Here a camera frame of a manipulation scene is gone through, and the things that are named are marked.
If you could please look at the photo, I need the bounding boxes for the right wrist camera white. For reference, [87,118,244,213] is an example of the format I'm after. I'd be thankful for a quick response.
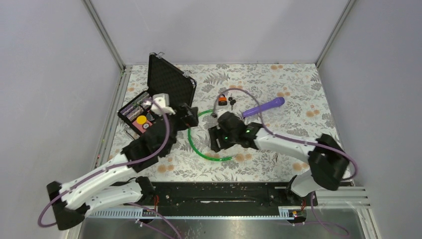
[216,110,230,120]

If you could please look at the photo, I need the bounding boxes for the orange black padlock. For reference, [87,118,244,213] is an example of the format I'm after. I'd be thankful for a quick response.
[217,94,228,106]

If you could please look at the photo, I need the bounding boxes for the green cable lock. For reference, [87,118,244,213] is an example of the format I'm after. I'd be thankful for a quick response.
[187,109,236,162]

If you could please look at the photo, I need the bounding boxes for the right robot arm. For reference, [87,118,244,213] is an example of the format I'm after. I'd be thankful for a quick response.
[208,110,349,205]

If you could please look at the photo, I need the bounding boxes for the yellow round chip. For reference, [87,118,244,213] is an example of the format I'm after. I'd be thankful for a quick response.
[136,115,147,125]

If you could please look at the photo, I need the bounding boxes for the black mounting base plate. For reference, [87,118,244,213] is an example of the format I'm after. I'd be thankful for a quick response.
[136,182,318,217]

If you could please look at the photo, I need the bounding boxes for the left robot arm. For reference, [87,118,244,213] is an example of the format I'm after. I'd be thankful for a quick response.
[46,104,199,231]

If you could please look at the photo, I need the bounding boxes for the black poker chip case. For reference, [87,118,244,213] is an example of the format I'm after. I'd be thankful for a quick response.
[117,52,197,135]

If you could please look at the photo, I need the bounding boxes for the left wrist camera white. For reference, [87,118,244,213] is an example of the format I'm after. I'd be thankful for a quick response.
[150,93,176,116]

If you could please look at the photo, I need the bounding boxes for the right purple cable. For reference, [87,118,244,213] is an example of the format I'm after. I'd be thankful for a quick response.
[212,88,359,238]

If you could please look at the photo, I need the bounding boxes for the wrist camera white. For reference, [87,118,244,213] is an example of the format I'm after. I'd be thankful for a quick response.
[150,93,176,116]
[216,110,230,120]

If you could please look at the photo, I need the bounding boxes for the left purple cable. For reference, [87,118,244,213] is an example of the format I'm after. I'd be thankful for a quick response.
[37,97,182,239]

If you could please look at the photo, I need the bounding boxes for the black keys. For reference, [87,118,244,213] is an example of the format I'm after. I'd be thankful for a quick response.
[227,97,236,112]

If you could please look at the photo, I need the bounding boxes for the purple cable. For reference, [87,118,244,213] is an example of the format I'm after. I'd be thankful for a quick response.
[212,88,359,238]
[37,97,182,239]

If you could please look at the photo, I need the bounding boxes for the purple cylindrical handle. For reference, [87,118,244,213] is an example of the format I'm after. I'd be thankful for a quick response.
[241,97,285,118]

